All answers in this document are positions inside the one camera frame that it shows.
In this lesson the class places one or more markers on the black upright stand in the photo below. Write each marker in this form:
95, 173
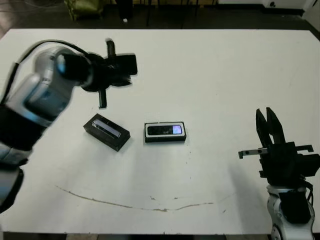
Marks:
125, 8

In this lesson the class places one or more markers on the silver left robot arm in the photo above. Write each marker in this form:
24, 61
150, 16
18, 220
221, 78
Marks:
37, 92

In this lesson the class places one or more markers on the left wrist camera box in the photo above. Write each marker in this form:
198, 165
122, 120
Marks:
127, 63

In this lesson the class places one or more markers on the small white floor object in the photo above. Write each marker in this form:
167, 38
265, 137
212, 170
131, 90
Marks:
125, 20

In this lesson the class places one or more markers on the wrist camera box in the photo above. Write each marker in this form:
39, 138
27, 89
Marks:
127, 63
308, 165

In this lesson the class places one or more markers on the black box lid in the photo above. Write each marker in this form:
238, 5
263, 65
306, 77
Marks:
115, 142

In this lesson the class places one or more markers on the yellow-green sack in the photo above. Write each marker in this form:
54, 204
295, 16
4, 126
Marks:
82, 8

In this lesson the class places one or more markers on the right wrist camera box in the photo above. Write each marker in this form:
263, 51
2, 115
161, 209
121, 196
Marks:
308, 165

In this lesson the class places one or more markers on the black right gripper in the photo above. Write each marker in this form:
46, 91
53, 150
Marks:
277, 162

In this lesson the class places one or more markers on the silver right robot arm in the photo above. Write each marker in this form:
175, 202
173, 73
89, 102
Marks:
290, 215

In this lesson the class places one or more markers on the black box with white lining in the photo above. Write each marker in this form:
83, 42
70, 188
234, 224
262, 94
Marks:
165, 140

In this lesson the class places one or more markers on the black round wall knob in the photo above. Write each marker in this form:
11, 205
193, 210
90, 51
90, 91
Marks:
271, 3

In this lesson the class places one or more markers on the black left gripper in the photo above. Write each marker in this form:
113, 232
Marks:
100, 72

